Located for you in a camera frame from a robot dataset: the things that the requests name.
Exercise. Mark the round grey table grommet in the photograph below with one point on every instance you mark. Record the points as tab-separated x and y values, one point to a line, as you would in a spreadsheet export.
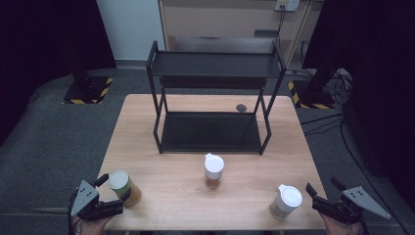
241	108

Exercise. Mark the person's left hand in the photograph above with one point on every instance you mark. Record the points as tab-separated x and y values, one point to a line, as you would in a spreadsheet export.
93	227

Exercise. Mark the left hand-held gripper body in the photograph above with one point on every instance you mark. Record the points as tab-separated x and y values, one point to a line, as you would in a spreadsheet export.
85	199

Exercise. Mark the black metal two-tier rack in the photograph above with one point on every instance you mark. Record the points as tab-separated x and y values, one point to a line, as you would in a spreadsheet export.
212	64

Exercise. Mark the white-lidded jar of red spice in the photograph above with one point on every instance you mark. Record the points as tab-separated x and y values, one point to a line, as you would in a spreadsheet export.
214	168

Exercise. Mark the dark curtain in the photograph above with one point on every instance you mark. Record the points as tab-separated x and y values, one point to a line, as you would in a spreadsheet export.
39	39
381	65

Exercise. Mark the white-lidded jar of pale spice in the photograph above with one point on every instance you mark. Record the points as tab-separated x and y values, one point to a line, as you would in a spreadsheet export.
287	199

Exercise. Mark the person's right hand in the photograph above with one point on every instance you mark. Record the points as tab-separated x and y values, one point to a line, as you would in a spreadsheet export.
342	229

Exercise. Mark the white wall power outlet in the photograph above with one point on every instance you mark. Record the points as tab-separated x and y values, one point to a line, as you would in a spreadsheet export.
287	4

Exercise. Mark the green-banded jar of yellow spice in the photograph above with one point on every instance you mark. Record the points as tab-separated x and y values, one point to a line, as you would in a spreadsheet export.
125	189

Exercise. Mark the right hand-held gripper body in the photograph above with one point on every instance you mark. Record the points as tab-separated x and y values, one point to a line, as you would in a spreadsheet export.
362	199

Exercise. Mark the black stand with striped base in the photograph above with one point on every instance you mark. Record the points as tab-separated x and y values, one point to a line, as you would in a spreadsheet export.
86	89
313	96

